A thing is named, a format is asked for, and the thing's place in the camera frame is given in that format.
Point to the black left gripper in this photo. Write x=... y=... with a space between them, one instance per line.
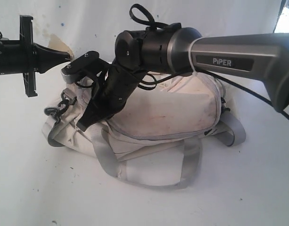
x=26 y=57

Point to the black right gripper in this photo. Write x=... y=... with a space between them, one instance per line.
x=111 y=99

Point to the white fabric duffel bag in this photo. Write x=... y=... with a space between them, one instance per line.
x=155 y=141

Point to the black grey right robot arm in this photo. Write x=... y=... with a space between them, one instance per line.
x=176 y=51

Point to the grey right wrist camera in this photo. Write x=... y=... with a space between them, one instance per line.
x=89 y=64

